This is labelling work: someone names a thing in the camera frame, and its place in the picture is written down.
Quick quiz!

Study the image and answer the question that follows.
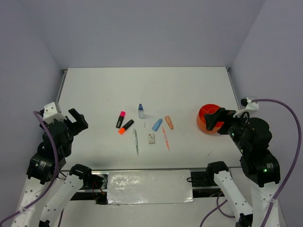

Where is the silver foil covered panel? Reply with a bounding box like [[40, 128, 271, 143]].
[[107, 170, 193, 205]]

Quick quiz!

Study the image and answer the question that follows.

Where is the small blue cap bottle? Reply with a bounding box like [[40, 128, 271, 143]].
[[138, 104, 144, 119]]

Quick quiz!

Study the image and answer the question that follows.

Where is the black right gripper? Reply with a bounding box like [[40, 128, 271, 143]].
[[203, 105, 251, 150]]

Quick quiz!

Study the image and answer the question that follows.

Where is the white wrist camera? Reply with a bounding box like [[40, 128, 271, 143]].
[[43, 102, 67, 124], [233, 96, 259, 118]]

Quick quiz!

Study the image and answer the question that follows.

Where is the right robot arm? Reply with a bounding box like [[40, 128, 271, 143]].
[[204, 107, 281, 227]]

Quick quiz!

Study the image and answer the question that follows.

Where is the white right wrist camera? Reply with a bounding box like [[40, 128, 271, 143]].
[[233, 96, 259, 118]]

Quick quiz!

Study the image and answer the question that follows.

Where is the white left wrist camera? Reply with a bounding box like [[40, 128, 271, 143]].
[[43, 102, 67, 124]]

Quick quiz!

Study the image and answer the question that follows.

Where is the left aluminium table rail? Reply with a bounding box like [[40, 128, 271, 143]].
[[55, 69, 68, 103]]

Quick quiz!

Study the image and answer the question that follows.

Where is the aluminium table rail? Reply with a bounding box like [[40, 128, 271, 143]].
[[226, 67, 241, 109], [55, 69, 68, 103]]

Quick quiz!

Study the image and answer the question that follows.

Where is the orange pen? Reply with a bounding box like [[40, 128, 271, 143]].
[[162, 126, 170, 151]]

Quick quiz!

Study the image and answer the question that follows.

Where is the small white eraser box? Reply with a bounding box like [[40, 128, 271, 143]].
[[148, 133, 155, 144]]

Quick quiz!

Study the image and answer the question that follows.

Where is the orange round organizer container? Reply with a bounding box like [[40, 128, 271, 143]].
[[196, 103, 225, 135]]

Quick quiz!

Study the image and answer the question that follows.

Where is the orange black highlighter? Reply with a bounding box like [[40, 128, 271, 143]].
[[118, 119, 134, 135]]

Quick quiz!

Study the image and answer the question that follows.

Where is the pink black highlighter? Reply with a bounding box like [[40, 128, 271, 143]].
[[116, 111, 125, 129]]

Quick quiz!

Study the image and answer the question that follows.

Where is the right aluminium table rail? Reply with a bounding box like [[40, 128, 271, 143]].
[[226, 67, 241, 109]]

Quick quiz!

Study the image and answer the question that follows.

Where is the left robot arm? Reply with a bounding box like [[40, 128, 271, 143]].
[[1, 105, 93, 227]]

